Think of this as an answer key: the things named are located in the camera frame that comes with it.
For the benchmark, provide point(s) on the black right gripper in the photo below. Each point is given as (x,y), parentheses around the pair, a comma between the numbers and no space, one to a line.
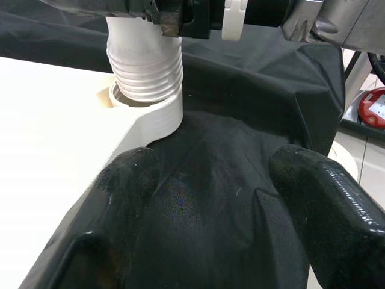
(192,15)

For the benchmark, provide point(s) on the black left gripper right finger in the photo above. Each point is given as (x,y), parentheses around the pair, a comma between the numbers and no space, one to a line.
(331,210)

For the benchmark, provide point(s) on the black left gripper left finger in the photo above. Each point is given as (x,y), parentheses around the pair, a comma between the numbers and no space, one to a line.
(129,180)

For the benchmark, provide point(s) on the white plastic table leg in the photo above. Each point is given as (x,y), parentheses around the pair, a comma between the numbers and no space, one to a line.
(144,66)

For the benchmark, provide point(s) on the white plastic table top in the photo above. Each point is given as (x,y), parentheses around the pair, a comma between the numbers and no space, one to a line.
(45,120)

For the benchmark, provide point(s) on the white round stand base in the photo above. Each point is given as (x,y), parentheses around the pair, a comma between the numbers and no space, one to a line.
(343,162)

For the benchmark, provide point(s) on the red round device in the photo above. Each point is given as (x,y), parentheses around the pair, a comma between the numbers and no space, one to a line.
(371,108)

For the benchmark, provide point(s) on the black cloth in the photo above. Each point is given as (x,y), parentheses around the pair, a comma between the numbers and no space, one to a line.
(240,90)

